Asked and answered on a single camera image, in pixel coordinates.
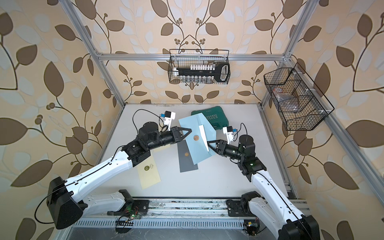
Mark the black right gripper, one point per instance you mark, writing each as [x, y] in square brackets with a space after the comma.
[222, 144]

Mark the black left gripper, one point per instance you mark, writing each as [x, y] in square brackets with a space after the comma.
[175, 136]

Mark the white card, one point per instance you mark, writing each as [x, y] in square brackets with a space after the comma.
[204, 137]

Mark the light blue-grey envelope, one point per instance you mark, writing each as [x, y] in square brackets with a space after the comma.
[194, 142]

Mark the dark grey envelope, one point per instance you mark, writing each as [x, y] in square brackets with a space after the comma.
[185, 160]

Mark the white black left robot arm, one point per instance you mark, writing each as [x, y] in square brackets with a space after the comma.
[65, 199]

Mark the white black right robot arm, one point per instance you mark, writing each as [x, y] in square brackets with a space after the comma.
[284, 220]

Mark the cream envelope green seal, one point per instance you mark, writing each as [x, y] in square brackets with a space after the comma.
[148, 173]

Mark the green plastic tool case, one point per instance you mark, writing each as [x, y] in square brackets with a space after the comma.
[215, 116]

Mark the black socket set holder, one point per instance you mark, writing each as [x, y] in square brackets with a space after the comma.
[208, 73]

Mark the right small circuit board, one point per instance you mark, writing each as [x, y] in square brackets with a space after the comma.
[252, 227]

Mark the small circuit board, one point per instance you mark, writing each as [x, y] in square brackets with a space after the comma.
[125, 222]
[252, 227]

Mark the plastic bag in basket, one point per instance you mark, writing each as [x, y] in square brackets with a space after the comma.
[285, 102]

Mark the left small circuit board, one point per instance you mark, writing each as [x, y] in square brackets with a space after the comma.
[125, 222]

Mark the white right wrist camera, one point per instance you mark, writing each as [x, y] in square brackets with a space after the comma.
[230, 133]

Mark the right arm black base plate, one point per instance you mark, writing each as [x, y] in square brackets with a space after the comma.
[240, 208]

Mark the black wire basket back wall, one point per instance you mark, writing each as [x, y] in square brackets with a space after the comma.
[183, 57]

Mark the black wire basket wall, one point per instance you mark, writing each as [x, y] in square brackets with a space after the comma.
[183, 57]
[314, 105]

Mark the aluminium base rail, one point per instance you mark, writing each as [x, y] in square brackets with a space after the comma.
[175, 214]

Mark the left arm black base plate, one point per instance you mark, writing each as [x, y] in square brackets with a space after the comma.
[130, 207]

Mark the black wire basket right wall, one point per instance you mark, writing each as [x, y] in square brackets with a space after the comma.
[314, 105]

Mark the aluminium frame post left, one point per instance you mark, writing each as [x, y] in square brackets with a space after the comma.
[69, 9]

